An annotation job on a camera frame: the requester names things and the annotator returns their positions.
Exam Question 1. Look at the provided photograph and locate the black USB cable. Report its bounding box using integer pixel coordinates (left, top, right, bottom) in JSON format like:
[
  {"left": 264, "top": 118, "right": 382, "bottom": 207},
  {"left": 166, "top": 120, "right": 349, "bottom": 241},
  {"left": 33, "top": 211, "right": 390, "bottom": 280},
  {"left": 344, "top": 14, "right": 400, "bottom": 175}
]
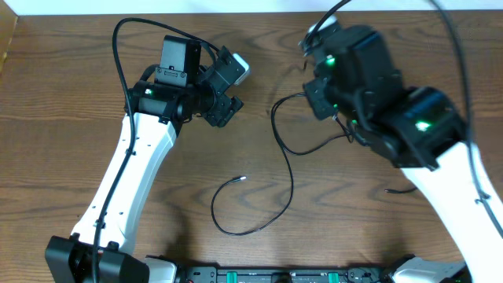
[{"left": 211, "top": 92, "right": 353, "bottom": 237}]

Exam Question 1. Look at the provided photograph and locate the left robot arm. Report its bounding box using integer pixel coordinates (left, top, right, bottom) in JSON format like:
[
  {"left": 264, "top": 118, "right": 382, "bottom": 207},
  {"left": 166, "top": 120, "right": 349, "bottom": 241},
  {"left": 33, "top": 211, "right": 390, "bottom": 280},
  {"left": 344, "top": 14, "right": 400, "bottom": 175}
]
[{"left": 45, "top": 35, "right": 250, "bottom": 282}]

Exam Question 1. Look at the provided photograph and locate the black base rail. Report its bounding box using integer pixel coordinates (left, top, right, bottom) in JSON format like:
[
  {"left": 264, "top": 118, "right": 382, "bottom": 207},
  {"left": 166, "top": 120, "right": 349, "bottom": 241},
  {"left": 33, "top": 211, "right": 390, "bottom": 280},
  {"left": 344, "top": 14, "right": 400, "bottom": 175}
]
[{"left": 145, "top": 255, "right": 483, "bottom": 283}]

